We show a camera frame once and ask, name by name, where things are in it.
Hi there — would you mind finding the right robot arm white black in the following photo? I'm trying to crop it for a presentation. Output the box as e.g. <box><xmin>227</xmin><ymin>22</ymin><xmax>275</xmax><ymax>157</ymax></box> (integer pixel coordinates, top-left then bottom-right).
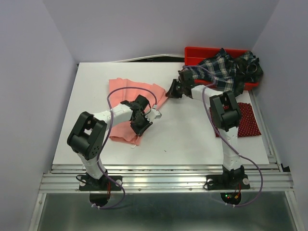
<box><xmin>166</xmin><ymin>70</ymin><xmax>244</xmax><ymax>188</ymax></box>

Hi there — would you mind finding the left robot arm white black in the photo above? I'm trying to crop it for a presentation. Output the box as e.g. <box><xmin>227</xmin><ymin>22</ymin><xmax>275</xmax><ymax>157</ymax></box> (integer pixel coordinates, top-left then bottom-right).
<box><xmin>67</xmin><ymin>95</ymin><xmax>153</xmax><ymax>190</ymax></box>

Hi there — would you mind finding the aluminium frame rail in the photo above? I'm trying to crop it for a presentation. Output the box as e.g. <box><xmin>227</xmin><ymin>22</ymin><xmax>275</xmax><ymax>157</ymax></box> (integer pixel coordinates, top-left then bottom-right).
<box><xmin>29</xmin><ymin>92</ymin><xmax>299</xmax><ymax>231</ymax></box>

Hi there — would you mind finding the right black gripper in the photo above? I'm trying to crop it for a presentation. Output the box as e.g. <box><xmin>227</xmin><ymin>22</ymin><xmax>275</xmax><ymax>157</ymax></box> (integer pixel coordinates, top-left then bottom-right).
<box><xmin>165</xmin><ymin>78</ymin><xmax>185</xmax><ymax>98</ymax></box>

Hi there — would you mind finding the plaid navy skirt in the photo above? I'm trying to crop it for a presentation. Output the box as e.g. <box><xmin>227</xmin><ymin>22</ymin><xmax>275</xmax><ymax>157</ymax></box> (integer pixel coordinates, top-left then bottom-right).
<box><xmin>182</xmin><ymin>48</ymin><xmax>264</xmax><ymax>96</ymax></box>

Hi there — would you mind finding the red polka dot skirt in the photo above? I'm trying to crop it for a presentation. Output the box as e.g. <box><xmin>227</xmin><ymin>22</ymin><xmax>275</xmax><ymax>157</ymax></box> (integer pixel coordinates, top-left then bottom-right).
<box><xmin>209</xmin><ymin>102</ymin><xmax>262</xmax><ymax>139</ymax></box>

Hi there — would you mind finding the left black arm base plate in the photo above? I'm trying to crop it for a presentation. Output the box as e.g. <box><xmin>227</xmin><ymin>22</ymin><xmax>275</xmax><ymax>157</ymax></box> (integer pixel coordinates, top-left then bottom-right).
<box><xmin>76</xmin><ymin>173</ymin><xmax>123</xmax><ymax>209</ymax></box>

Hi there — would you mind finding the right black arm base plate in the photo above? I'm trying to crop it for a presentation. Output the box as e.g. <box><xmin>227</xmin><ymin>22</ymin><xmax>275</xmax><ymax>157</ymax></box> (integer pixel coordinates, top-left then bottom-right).
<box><xmin>203</xmin><ymin>174</ymin><xmax>251</xmax><ymax>206</ymax></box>

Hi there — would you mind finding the pink pleated skirt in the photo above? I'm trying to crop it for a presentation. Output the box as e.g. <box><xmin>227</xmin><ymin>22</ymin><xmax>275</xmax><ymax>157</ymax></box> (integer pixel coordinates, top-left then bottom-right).
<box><xmin>106</xmin><ymin>78</ymin><xmax>167</xmax><ymax>145</ymax></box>

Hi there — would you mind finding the red plastic bin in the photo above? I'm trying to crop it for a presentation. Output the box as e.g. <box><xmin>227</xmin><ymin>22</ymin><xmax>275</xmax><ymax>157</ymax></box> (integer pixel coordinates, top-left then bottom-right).
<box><xmin>184</xmin><ymin>47</ymin><xmax>260</xmax><ymax>90</ymax></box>

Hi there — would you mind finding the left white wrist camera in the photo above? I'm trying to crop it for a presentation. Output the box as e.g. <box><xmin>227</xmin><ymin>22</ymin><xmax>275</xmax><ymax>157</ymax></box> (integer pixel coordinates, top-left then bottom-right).
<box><xmin>145</xmin><ymin>108</ymin><xmax>162</xmax><ymax>122</ymax></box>

